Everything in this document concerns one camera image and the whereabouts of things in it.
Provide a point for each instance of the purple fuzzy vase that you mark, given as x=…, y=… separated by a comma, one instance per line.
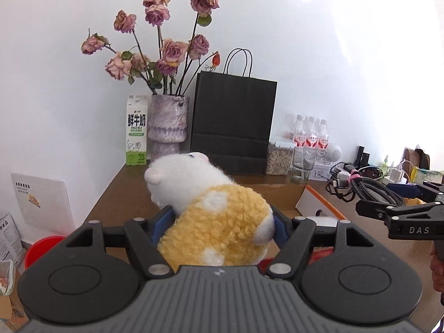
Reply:
x=168, y=121

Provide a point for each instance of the white round speaker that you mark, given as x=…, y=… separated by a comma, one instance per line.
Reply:
x=333, y=152

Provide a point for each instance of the person's right hand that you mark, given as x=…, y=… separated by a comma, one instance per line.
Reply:
x=438, y=274

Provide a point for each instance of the dark brown object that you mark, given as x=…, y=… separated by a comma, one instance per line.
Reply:
x=416, y=158

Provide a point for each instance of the clear drinking glass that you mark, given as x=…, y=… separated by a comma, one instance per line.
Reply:
x=300, y=170

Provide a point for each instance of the pale green patterned bag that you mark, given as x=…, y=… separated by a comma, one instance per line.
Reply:
x=430, y=175

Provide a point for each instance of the yellow and white plush toy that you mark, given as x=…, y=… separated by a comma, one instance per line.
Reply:
x=215, y=222

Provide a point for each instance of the white charger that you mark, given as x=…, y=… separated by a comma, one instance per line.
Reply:
x=397, y=175

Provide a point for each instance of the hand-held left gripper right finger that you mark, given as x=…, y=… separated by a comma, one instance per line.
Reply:
x=280, y=230

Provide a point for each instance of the dried pink rose bouquet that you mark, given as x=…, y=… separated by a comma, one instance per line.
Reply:
x=172, y=50

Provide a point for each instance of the white wall panel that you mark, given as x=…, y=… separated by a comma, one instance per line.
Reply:
x=41, y=201

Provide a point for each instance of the white printed package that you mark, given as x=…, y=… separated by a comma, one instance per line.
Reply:
x=321, y=171

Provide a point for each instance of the red plastic basin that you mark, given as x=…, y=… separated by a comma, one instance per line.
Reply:
x=38, y=249

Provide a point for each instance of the red cardboard box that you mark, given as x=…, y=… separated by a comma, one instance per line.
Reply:
x=270, y=194

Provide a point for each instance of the clear seed container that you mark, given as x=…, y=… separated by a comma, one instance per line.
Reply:
x=279, y=158

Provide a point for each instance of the printed paper leaflet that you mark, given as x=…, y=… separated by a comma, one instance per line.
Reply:
x=8, y=239

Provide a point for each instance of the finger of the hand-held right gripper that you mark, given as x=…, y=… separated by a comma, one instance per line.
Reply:
x=402, y=190
x=371, y=206

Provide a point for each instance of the black paper bag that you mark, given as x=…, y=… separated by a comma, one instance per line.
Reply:
x=232, y=121

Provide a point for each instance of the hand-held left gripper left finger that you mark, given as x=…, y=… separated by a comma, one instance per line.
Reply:
x=163, y=220

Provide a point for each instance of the white and green milk carton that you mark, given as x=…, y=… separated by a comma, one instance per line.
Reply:
x=137, y=128

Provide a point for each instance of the white power adapter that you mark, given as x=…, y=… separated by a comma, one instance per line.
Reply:
x=344, y=174

